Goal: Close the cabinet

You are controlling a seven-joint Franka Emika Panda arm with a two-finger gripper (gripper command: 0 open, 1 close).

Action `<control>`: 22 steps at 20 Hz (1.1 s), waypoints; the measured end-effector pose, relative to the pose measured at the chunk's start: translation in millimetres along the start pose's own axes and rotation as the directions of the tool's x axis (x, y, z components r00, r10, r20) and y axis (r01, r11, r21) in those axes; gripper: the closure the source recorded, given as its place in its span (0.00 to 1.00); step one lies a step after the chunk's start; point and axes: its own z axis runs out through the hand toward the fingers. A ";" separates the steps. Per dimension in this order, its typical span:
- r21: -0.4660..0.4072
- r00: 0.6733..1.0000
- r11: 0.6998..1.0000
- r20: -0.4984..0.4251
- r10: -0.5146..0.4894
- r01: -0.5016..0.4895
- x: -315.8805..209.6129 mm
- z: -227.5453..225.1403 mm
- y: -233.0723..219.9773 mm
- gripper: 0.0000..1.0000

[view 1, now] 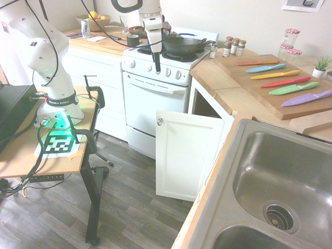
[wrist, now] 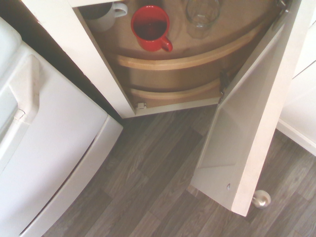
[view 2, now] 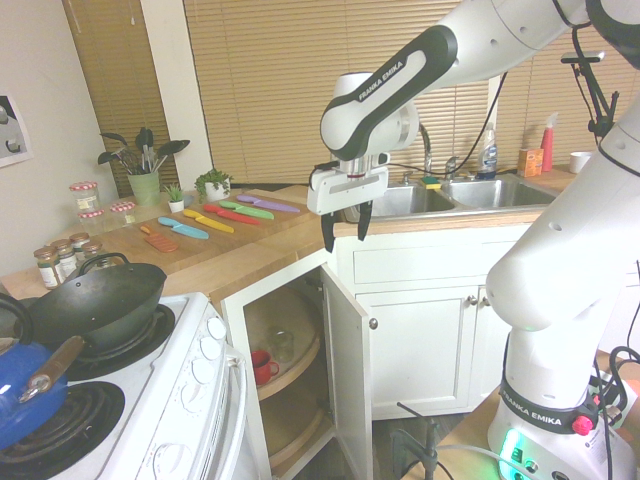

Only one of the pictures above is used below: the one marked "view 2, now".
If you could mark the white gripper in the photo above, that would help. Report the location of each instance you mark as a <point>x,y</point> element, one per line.
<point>345,192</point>

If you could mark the white corner cabinet door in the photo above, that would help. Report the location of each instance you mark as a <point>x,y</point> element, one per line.
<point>350,360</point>

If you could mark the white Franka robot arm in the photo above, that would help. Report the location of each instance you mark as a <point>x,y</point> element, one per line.
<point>550,260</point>

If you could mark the silver cabinet knob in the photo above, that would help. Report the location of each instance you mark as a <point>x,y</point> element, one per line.
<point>472,300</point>
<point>484,301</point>

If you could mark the purple knife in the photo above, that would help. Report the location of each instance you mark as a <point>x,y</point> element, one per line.
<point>270,204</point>

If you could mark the yellow green sponge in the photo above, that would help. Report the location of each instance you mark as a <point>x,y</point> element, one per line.
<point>431,182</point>

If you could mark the green knife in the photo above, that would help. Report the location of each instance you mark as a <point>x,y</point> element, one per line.
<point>247,210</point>

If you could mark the wooden cutting board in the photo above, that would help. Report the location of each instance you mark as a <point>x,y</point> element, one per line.
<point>240,240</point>

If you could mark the chrome faucet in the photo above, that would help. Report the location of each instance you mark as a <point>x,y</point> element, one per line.
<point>428,150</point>

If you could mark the red knife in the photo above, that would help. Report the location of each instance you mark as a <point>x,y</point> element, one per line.
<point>232,215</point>

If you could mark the clear glass jar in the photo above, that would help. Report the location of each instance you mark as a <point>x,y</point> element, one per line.
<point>280,345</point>

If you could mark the stainless steel double sink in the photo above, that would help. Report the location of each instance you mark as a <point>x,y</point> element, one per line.
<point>480,197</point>

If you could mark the yellow knife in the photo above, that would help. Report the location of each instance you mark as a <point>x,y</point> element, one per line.
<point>210,221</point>

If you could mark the large plant in white pot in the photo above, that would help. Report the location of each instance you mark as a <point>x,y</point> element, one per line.
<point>214,182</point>

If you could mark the wooden lazy susan shelf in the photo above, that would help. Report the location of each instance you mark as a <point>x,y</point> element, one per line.
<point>300,441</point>
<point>300,374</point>

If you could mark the clear dish soap bottle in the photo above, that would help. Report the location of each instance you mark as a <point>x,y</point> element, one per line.
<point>486,157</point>

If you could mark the wide wooden window blinds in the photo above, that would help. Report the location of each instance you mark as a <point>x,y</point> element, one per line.
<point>270,90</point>

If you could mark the blue knife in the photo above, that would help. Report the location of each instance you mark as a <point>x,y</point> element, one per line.
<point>185,228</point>

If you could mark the white stove knob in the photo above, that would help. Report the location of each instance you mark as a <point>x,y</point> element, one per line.
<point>216,328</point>
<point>193,397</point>
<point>166,457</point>
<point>203,370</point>
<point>210,348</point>

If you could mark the red mug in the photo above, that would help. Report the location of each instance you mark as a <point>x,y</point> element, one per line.
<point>261,368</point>

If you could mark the small plant in white pot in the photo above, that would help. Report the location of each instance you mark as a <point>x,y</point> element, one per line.
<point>175,200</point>

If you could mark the orange knife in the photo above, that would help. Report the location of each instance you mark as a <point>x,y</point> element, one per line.
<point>161,242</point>

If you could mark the black ladle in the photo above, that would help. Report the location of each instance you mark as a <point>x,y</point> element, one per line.
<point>175,146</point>

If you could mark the orange baking soda box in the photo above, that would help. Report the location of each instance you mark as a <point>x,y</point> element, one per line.
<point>530,162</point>

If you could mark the green utensil holder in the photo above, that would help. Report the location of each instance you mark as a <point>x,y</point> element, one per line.
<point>144,190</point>

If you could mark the red spray bottle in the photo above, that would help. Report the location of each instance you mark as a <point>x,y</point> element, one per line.
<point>548,145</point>

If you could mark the black spatula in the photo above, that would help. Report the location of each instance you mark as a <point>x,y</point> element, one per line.
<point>145,140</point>

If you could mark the glass jar with checkered lid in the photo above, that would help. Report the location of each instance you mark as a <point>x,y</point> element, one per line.
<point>85,197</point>
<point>92,224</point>
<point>122,216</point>

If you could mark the black table clamp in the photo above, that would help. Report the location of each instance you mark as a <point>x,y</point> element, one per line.
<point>430,440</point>

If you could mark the black coil burner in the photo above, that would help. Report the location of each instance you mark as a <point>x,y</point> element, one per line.
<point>145,340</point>
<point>85,420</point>

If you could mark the white cup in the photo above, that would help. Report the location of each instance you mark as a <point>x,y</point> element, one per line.
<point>581,162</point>

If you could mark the black spoon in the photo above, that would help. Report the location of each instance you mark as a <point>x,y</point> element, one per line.
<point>111,139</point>

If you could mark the white electric stove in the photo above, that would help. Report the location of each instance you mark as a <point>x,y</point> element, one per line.
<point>165,400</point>

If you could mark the spice jar with brown lid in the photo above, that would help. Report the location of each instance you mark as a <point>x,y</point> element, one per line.
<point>79,245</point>
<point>66,257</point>
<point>93,252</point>
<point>47,270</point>

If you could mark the narrow wooden window blinds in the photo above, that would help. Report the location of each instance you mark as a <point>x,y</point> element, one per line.
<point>115,90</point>

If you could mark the blue kettle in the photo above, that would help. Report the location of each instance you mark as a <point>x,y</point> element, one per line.
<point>20,400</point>

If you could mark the white corner cabinet frame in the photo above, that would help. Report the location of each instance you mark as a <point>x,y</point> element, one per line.
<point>235,320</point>

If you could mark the black camera on stand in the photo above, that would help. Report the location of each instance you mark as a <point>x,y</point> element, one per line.
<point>582,56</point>

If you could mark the black and white wall poster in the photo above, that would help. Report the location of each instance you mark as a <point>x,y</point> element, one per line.
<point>12,132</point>

